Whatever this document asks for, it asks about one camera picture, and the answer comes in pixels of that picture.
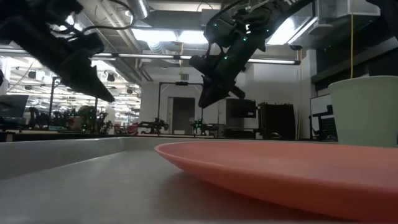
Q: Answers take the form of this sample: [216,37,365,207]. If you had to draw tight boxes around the silver ventilation duct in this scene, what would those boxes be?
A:
[126,0,150,20]

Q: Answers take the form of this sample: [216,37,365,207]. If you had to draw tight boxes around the black wall screen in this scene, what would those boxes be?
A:
[226,98,257,119]

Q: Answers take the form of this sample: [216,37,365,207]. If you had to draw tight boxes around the pink round plate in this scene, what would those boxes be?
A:
[154,140,398,223]

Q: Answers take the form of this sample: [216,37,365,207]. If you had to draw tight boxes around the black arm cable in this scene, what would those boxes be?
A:
[73,0,138,33]

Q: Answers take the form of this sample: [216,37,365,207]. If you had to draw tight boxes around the black gantry frame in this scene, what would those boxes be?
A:
[157,81,205,138]

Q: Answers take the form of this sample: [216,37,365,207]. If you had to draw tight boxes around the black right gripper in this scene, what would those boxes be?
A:
[198,40,259,109]

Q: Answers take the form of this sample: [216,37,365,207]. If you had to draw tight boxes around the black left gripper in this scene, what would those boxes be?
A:
[0,12,116,103]

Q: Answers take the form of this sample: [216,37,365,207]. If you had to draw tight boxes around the black cabinet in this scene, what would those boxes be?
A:
[257,102,297,141]

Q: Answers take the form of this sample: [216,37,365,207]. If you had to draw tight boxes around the dark desk monitor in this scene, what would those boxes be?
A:
[0,94,30,119]

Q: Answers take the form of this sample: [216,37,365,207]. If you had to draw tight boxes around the pale green ribbed cup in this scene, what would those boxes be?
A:
[328,75,398,148]

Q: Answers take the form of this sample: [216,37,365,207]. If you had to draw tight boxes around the yellow hanging cable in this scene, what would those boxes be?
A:
[350,13,354,79]

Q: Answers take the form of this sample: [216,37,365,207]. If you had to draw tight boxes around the grey plastic tray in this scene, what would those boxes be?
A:
[0,136,398,224]

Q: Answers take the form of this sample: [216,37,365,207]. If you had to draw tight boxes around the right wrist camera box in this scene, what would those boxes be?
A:
[189,54,218,76]

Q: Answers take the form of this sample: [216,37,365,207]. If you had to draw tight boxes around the long ceiling light bar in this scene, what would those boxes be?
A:
[91,52,302,66]

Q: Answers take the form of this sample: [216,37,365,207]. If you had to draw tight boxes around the dark grey door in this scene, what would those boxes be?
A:
[171,96,197,135]

